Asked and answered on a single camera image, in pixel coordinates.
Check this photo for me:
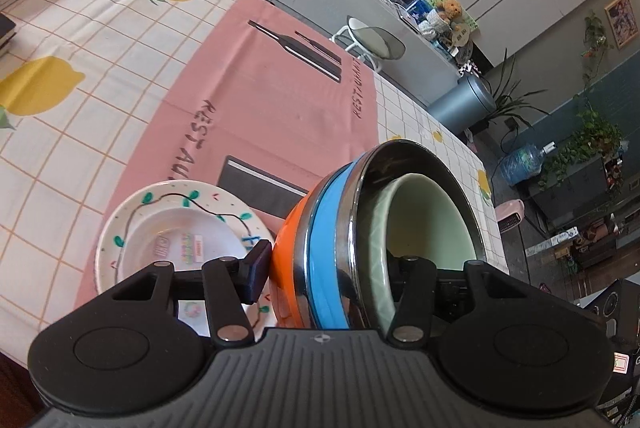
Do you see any grey round trash can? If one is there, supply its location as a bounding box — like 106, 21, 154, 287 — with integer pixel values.
427, 74, 497, 135

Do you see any small white dish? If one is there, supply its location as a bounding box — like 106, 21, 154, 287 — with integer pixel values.
118, 207, 246, 280

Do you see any black notebook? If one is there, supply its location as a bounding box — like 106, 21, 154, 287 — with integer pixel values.
0, 14, 16, 56

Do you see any white round stool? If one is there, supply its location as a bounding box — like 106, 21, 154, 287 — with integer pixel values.
330, 17, 406, 73

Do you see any orange steel-lined bowl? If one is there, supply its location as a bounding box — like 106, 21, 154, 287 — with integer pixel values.
269, 165, 346, 328

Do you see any framed picture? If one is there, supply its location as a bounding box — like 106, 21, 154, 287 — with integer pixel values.
604, 0, 639, 49

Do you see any green potted plant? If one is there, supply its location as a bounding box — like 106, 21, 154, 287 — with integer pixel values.
486, 49, 548, 127

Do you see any green ceramic bowl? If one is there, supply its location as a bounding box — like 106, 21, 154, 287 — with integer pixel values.
360, 174, 476, 333

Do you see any blue steel-lined bowl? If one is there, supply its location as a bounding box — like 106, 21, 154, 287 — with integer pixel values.
293, 139, 488, 330

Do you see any pink and checked tablecloth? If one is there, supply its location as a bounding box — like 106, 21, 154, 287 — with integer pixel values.
1, 0, 506, 363

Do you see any white painted fruit plate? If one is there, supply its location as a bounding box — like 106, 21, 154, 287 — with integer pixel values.
95, 179, 277, 342

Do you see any blue water jug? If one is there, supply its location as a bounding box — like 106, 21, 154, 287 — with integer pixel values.
500, 141, 555, 187

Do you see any teddy bear toy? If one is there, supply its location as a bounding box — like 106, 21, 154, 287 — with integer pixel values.
440, 0, 463, 22

